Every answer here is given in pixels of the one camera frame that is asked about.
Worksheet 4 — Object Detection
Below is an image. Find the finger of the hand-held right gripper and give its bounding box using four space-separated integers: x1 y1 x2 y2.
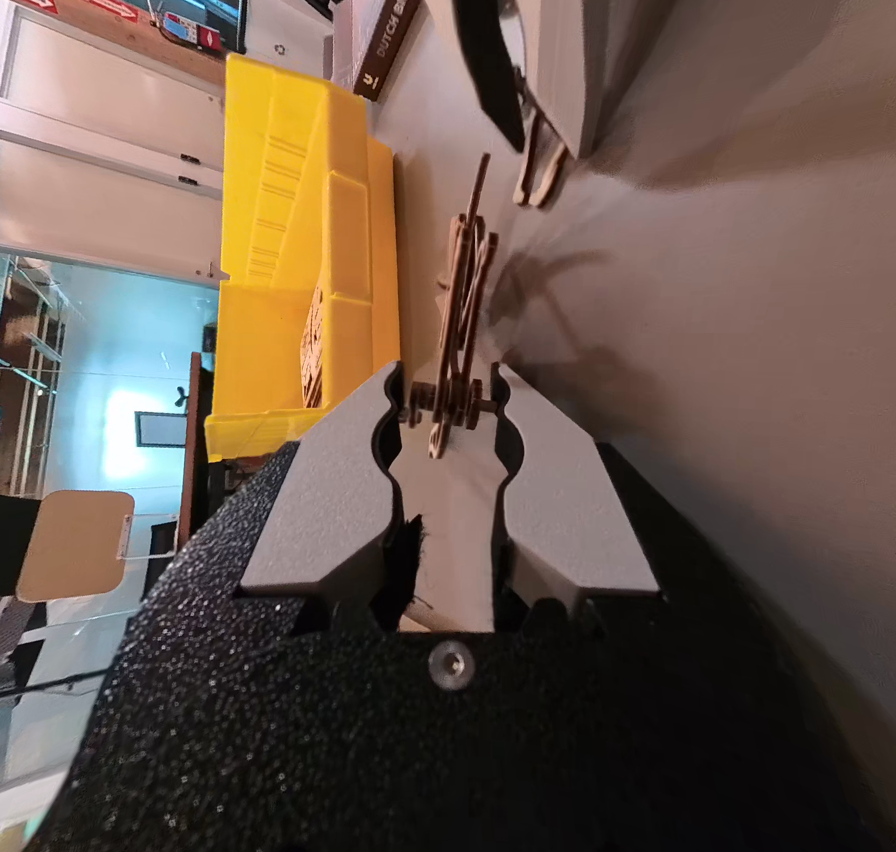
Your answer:
405 0 527 154
500 0 631 161

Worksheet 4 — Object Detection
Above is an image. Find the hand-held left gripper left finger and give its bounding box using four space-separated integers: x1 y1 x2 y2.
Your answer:
234 360 410 622

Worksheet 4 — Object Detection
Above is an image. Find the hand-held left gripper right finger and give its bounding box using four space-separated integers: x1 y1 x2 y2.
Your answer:
492 360 664 618

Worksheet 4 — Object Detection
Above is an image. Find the wooden bicycle fork piece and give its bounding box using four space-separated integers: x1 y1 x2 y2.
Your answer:
511 111 569 210

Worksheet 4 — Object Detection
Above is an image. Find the wooden bicycle frame model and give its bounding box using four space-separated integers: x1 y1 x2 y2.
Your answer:
400 153 501 461

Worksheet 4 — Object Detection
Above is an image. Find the brown cardboard box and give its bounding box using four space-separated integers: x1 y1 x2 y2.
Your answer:
329 0 424 104

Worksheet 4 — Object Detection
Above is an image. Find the brown wooden board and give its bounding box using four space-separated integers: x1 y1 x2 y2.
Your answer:
178 351 214 552

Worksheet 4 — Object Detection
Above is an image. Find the stack of wooden part sheets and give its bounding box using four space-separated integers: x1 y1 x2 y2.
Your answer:
300 281 330 410

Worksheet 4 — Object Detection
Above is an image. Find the white container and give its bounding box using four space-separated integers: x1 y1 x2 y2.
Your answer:
245 0 336 83

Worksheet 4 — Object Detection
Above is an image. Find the tan chair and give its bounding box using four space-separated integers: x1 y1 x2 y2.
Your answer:
14 490 179 604

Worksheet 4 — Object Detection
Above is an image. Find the yellow plastic bin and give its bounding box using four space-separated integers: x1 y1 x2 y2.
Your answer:
204 52 401 462

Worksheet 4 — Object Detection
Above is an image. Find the white cabinet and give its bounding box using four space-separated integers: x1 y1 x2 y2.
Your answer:
0 0 228 265

